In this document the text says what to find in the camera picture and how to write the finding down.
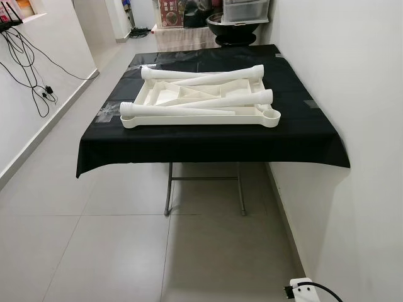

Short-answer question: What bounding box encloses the white plastic table leg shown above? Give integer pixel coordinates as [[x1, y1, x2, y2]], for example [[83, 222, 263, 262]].
[[140, 66, 253, 81], [119, 102, 239, 118], [169, 64, 265, 87], [179, 89, 275, 109]]

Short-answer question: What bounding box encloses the black tablecloth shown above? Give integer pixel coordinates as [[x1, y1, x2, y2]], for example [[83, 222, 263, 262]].
[[76, 44, 351, 179]]

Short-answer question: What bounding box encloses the dark metal bowl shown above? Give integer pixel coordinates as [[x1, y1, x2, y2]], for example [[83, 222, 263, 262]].
[[206, 13, 273, 46]]

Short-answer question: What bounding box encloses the clear plastic drawer box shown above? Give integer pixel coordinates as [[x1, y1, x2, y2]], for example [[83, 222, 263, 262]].
[[220, 0, 271, 25]]

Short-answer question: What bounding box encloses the white plastic table top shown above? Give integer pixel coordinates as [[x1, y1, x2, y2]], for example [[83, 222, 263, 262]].
[[120, 68, 282, 130]]

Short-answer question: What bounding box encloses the beige fringed cloth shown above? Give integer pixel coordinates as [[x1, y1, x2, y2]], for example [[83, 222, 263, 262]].
[[153, 25, 221, 53]]

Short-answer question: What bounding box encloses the red printed box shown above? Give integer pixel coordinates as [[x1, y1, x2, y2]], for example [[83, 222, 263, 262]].
[[157, 0, 185, 28]]

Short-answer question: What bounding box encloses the white cabinet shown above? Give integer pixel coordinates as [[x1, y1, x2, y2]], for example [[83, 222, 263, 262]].
[[104, 0, 134, 38]]

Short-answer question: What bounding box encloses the black router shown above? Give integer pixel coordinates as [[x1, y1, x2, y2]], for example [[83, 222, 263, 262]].
[[0, 18, 24, 33]]

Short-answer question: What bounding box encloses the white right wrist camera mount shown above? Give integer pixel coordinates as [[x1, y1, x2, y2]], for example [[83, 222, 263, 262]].
[[288, 277, 322, 302]]

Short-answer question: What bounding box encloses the grey metal folding table frame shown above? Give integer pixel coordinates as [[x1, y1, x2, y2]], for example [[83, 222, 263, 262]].
[[164, 162, 247, 218]]

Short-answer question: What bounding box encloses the black wall cable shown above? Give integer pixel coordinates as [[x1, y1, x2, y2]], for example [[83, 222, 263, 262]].
[[3, 28, 98, 81], [0, 28, 59, 118]]

